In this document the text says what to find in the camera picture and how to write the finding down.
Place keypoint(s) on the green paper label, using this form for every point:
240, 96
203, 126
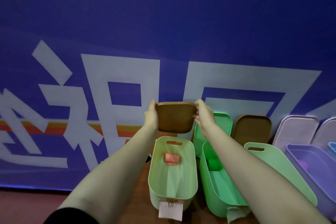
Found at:
236, 213

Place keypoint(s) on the small black object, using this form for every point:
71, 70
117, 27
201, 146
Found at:
148, 158

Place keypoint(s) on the lavender plastic bin lid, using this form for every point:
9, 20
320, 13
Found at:
295, 132
326, 133

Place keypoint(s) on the person's right thumb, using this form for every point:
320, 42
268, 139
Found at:
200, 104

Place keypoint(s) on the blue plastic bin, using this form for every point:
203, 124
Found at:
332, 149

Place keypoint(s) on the orange block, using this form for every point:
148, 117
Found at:
172, 159

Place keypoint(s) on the pale green plastic bin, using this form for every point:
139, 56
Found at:
172, 181
280, 166

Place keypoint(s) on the white paper label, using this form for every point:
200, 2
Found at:
170, 211

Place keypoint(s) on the purple plastic bin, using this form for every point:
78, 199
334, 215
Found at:
315, 174

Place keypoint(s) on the person's left hand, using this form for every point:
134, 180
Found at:
151, 119

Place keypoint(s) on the black sleeve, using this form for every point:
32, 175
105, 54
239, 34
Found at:
70, 217

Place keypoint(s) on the person's left thumb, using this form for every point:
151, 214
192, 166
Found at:
153, 106

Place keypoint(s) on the person's right forearm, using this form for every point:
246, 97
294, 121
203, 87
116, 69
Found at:
252, 179

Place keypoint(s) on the green block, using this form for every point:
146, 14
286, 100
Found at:
214, 164

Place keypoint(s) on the person's right hand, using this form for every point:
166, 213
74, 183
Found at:
206, 118

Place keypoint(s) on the brown plastic bin lid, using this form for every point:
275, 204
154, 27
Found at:
175, 117
252, 129

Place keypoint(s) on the green plastic bin lid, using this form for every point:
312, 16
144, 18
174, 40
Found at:
224, 124

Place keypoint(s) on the person's left forearm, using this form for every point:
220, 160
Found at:
118, 171

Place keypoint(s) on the bright green plastic bin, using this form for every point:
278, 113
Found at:
221, 192

